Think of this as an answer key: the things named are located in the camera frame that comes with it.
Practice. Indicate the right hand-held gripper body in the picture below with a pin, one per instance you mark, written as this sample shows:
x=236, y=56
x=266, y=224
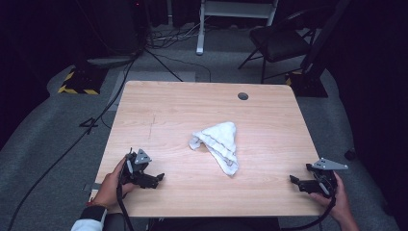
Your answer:
x=324, y=179

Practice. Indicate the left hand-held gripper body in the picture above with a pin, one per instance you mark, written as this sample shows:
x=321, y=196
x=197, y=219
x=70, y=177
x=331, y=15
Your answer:
x=134, y=168

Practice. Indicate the white towel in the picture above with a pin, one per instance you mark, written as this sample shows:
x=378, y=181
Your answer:
x=221, y=144

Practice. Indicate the person's right hand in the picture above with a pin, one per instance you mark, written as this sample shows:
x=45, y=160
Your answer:
x=340, y=202

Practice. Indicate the person's left hand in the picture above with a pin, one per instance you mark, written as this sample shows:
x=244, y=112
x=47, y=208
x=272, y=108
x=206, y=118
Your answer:
x=109, y=189

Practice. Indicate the small black round object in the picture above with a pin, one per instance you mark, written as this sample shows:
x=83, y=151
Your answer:
x=350, y=154

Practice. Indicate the grey tape strip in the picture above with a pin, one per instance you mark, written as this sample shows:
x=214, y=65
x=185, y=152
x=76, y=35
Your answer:
x=89, y=186

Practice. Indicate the black stand with striped base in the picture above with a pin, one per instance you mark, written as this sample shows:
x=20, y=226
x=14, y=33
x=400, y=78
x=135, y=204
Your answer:
x=309, y=85

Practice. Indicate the grey round table grommet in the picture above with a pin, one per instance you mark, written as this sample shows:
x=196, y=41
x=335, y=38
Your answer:
x=242, y=96

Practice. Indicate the yellow-black striped base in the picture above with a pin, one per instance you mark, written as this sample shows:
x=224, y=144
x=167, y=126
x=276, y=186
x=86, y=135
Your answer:
x=83, y=82

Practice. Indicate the black folding chair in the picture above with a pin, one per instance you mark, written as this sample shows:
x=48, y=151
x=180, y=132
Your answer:
x=279, y=43

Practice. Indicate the white desk frame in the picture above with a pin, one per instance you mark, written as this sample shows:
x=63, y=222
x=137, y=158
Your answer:
x=200, y=35

